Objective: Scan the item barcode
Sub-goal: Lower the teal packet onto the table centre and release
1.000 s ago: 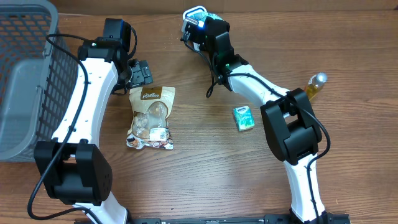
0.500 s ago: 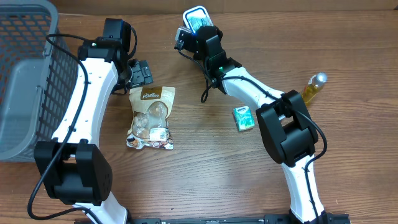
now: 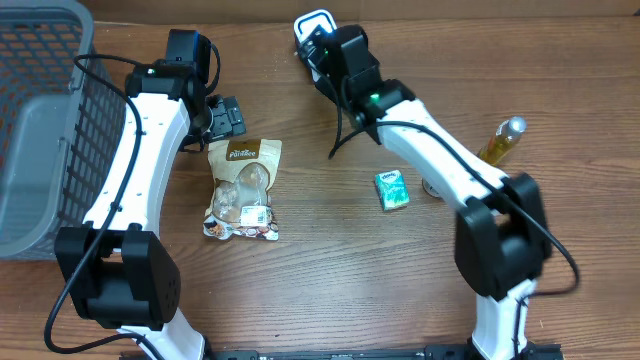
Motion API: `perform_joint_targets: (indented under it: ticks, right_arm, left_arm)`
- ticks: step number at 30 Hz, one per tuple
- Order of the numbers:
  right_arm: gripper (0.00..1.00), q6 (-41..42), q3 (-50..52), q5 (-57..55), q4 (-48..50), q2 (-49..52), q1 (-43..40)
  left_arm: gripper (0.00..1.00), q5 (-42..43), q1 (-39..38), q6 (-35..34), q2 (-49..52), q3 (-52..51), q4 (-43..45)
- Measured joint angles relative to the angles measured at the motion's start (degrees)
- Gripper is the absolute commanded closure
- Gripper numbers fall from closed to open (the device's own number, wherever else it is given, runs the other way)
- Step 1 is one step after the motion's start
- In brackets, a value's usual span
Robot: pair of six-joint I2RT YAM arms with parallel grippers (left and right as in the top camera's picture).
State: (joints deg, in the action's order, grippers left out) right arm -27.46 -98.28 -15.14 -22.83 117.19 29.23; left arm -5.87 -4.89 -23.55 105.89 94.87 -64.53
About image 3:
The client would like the brown nut pouch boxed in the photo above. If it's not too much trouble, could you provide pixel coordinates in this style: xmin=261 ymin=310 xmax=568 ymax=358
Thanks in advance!
xmin=203 ymin=139 xmax=282 ymax=241

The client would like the small teal tissue pack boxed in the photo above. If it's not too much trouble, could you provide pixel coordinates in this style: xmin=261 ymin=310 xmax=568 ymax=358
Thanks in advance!
xmin=374 ymin=170 xmax=410 ymax=211

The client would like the green lid jar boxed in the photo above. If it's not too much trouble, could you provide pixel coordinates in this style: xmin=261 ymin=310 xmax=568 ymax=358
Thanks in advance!
xmin=422 ymin=179 xmax=440 ymax=198

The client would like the yellow drink bottle silver cap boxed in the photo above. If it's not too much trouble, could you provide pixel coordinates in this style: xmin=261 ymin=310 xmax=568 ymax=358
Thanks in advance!
xmin=478 ymin=116 xmax=527 ymax=166

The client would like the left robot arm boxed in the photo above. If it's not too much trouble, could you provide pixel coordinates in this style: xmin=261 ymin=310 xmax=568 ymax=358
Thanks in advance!
xmin=44 ymin=29 xmax=246 ymax=359

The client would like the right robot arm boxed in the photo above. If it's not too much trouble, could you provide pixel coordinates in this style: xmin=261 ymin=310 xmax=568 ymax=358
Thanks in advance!
xmin=293 ymin=12 xmax=552 ymax=359

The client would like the white barcode scanner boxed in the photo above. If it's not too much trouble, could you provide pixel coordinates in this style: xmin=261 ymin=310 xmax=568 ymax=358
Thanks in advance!
xmin=293 ymin=9 xmax=337 ymax=84

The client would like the grey plastic shopping basket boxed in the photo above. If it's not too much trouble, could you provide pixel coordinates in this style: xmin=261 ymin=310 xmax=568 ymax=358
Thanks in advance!
xmin=1 ymin=0 xmax=126 ymax=260

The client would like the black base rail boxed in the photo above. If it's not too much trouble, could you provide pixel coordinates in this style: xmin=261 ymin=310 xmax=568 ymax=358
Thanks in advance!
xmin=119 ymin=343 xmax=564 ymax=360

